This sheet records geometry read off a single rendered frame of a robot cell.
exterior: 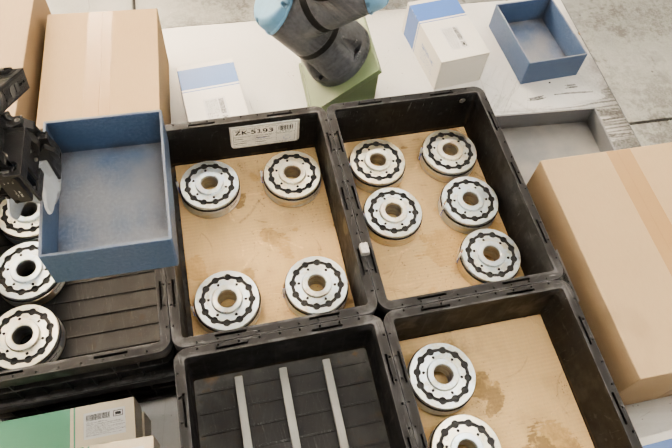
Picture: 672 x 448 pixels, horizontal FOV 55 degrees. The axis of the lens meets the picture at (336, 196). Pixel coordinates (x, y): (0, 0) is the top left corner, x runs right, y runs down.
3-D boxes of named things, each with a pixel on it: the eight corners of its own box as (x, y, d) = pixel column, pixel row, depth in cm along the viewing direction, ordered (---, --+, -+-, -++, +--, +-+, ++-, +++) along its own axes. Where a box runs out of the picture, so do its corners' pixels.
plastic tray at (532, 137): (499, 206, 134) (506, 193, 129) (473, 130, 144) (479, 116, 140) (620, 194, 137) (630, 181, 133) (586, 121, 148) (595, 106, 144)
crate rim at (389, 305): (323, 113, 117) (324, 104, 115) (478, 93, 122) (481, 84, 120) (378, 317, 97) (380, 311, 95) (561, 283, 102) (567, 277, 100)
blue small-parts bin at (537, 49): (488, 25, 163) (495, 4, 157) (541, 18, 166) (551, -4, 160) (520, 84, 153) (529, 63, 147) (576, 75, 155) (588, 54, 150)
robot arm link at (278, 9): (290, 16, 136) (246, -21, 126) (342, -7, 129) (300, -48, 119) (287, 65, 132) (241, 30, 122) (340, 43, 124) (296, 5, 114)
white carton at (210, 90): (181, 95, 144) (176, 67, 136) (235, 86, 146) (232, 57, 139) (198, 167, 134) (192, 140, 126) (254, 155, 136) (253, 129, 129)
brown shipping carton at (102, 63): (69, 69, 146) (47, 14, 132) (168, 62, 149) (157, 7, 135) (60, 178, 130) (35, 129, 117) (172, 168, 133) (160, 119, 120)
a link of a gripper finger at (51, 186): (50, 234, 78) (13, 195, 71) (52, 193, 81) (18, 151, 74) (75, 230, 79) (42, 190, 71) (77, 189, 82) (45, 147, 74)
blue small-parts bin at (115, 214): (58, 153, 90) (42, 121, 84) (168, 140, 92) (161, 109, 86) (55, 283, 79) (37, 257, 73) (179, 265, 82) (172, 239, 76)
